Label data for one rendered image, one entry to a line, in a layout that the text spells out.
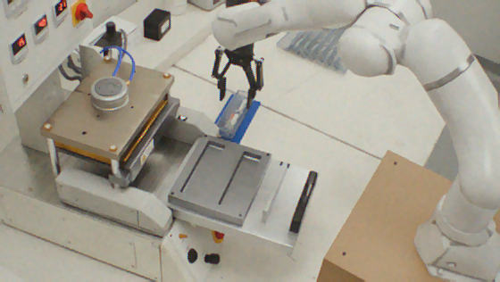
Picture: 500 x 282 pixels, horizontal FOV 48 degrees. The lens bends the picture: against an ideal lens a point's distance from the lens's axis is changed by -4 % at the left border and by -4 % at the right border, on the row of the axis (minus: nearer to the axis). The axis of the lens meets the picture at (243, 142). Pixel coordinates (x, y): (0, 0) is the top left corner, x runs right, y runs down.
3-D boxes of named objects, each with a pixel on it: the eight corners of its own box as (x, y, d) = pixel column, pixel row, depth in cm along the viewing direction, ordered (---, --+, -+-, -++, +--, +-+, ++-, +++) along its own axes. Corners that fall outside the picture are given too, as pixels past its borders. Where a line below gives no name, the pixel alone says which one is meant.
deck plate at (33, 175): (-20, 178, 128) (-21, 175, 127) (60, 89, 152) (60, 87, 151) (162, 244, 119) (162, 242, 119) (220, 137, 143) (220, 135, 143)
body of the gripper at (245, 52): (220, 39, 151) (219, 67, 158) (251, 47, 149) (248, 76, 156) (230, 25, 156) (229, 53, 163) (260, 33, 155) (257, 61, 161)
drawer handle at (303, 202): (288, 231, 118) (291, 219, 116) (307, 180, 129) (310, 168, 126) (297, 234, 118) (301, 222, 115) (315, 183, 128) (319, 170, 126)
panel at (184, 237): (200, 290, 131) (167, 236, 121) (243, 197, 152) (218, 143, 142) (207, 291, 130) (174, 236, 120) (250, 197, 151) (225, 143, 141)
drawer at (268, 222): (158, 214, 124) (157, 190, 118) (197, 147, 139) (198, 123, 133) (290, 258, 118) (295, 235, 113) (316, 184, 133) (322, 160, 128)
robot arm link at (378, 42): (486, 49, 100) (431, -33, 98) (434, 103, 95) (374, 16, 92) (420, 71, 118) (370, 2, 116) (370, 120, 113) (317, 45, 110)
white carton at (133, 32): (67, 67, 179) (63, 47, 174) (113, 33, 194) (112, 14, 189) (95, 80, 175) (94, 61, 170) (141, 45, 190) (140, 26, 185)
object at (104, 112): (21, 151, 122) (10, 106, 113) (93, 70, 143) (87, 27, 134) (120, 186, 117) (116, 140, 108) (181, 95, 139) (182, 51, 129)
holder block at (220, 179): (167, 202, 121) (167, 194, 120) (203, 140, 135) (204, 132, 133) (242, 227, 118) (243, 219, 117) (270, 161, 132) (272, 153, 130)
